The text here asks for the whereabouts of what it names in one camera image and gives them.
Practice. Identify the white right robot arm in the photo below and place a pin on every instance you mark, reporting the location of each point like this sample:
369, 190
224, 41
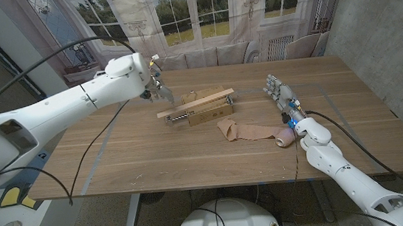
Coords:
356, 183

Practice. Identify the wooden hanger with metal clips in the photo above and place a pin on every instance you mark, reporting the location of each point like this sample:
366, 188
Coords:
195, 103

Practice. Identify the beige elastic arm wrap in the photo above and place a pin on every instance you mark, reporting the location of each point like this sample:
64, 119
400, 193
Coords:
251, 132

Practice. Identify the printed window backdrop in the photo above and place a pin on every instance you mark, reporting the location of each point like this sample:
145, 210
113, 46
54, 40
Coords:
214, 15

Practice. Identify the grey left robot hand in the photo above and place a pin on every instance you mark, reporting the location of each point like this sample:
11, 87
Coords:
160, 91

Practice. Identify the yellow and black floor object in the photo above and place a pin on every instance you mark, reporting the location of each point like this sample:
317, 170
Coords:
11, 196

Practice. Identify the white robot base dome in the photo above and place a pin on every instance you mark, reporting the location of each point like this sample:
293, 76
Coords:
230, 218

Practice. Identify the grey table leg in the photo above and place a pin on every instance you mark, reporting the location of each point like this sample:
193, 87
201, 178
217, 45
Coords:
323, 201
133, 216

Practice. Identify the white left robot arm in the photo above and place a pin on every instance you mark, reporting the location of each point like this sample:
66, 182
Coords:
56, 108

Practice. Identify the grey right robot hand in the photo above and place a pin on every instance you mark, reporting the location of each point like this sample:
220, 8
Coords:
284, 95

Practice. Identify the cardboard packing box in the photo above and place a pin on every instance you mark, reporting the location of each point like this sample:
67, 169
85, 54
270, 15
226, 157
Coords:
209, 116

